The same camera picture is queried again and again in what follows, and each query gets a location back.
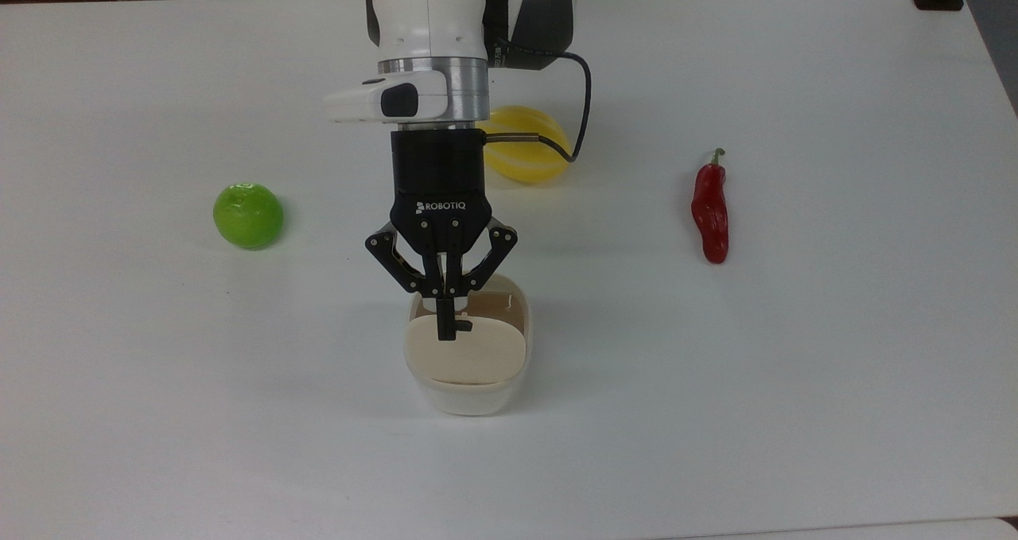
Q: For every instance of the red toy chili pepper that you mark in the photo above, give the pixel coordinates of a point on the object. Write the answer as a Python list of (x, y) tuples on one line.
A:
[(710, 210)]

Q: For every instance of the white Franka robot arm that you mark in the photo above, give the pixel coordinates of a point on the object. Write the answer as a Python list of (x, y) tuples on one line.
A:
[(433, 23)]

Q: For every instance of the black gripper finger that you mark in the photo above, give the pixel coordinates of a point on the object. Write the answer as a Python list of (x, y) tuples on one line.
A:
[(487, 258), (398, 258)]

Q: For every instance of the green toy apple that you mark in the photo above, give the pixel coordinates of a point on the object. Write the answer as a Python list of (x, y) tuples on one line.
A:
[(248, 215)]

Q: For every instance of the beige swing bin lid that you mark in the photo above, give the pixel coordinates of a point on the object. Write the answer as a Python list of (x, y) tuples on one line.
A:
[(485, 357)]

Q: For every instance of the cream desktop garbage bin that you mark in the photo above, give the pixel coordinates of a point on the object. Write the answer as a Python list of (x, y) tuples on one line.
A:
[(469, 397)]

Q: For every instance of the yellow striped toy melon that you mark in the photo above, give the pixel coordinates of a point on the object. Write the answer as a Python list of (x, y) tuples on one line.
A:
[(525, 166)]

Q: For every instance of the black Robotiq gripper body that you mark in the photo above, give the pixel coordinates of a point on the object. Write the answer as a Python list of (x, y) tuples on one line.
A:
[(440, 174)]

